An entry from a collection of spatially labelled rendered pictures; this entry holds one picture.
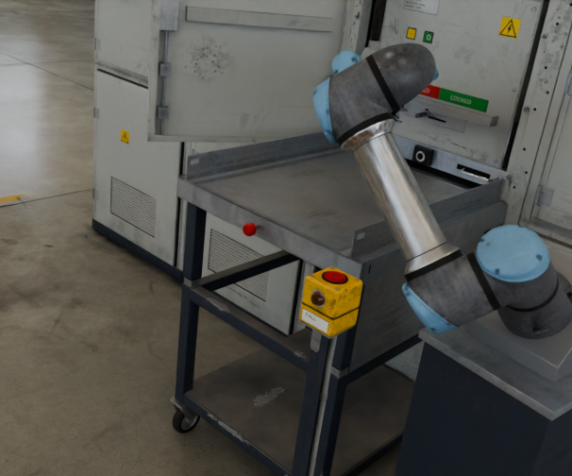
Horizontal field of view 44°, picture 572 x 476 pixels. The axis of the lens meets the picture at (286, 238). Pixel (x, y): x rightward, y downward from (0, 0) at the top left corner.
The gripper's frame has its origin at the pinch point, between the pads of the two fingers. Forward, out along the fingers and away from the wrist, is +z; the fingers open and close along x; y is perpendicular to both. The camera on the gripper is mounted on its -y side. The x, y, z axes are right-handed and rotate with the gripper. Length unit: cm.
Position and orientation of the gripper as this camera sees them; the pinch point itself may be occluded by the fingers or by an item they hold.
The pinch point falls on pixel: (394, 116)
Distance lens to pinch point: 212.0
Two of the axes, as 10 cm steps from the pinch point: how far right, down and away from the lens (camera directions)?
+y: 7.3, 3.4, -6.0
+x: 4.4, -9.0, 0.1
